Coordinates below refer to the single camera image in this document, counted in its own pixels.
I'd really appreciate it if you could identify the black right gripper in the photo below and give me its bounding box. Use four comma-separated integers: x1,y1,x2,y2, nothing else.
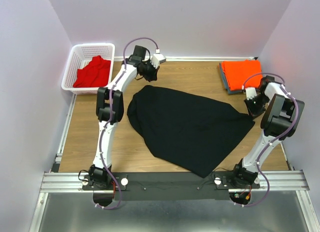
242,93,269,122

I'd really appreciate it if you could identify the black t shirt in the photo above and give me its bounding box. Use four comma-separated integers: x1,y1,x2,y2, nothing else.
127,85,255,178

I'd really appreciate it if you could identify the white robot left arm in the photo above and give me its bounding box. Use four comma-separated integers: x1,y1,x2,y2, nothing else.
79,45,166,191

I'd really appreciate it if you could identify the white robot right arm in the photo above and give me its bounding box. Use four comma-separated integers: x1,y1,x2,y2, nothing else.
230,73,305,189

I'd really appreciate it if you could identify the folded orange shirt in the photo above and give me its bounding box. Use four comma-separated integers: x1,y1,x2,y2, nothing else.
221,60,263,92

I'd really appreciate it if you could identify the red crumpled shirt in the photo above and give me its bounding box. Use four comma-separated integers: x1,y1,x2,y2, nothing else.
73,55,111,88

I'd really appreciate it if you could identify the white plastic laundry basket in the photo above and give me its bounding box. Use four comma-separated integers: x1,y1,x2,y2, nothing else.
61,42,115,95

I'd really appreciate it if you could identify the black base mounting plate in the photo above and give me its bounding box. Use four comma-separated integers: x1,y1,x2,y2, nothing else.
78,171,260,203

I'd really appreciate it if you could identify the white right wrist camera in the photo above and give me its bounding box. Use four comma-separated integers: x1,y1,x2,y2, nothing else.
244,87,257,101

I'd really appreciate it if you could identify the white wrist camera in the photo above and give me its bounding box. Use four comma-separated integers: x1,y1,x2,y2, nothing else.
244,87,257,101
150,53,167,69

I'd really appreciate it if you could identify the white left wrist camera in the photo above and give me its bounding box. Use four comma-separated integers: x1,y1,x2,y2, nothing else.
150,53,167,69

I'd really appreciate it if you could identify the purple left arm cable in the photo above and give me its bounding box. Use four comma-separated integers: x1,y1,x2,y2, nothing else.
93,36,161,211

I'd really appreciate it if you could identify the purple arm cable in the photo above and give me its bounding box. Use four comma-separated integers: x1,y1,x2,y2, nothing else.
233,72,298,208
93,36,161,211

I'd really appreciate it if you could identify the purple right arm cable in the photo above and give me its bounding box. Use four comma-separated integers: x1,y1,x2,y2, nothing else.
233,72,298,208

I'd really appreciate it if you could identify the aluminium front rail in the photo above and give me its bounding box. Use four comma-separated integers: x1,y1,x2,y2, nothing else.
40,170,310,193

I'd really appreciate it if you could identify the aluminium rail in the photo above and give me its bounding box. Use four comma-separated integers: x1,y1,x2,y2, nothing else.
40,170,310,193
50,94,77,173

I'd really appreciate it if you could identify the aluminium left side rail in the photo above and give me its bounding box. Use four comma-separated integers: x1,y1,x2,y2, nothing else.
50,94,77,173

